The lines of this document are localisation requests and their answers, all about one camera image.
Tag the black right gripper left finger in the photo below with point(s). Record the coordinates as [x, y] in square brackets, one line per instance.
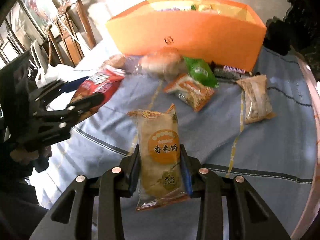
[71, 215]

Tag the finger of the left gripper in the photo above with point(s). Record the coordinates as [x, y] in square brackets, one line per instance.
[54, 89]
[71, 114]

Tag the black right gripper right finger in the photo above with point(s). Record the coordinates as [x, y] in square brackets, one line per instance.
[228, 204]

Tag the rice cracker packet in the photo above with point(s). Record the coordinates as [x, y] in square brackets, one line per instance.
[160, 178]

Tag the person's hand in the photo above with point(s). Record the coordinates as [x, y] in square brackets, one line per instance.
[39, 158]

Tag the red snack bag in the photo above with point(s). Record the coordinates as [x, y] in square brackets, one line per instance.
[105, 81]

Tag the carved brown wooden chair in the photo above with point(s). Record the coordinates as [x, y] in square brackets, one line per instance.
[67, 32]

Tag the blue tablecloth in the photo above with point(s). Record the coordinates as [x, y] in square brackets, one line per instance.
[271, 154]

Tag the small framed picture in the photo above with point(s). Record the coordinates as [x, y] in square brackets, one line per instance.
[40, 12]

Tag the brown cereal bar packet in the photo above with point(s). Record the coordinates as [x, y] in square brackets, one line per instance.
[257, 101]

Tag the clear bread packet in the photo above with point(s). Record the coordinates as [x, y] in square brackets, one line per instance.
[163, 64]

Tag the orange snack packet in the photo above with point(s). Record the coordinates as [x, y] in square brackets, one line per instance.
[190, 91]

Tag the dark chocolate bar packet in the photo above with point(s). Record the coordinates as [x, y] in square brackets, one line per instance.
[231, 73]

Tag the green snack packet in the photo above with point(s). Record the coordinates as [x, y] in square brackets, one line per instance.
[200, 71]

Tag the orange storage box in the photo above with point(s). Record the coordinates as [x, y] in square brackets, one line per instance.
[221, 31]

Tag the carved dark wooden furniture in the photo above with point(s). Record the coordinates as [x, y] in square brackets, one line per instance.
[298, 30]

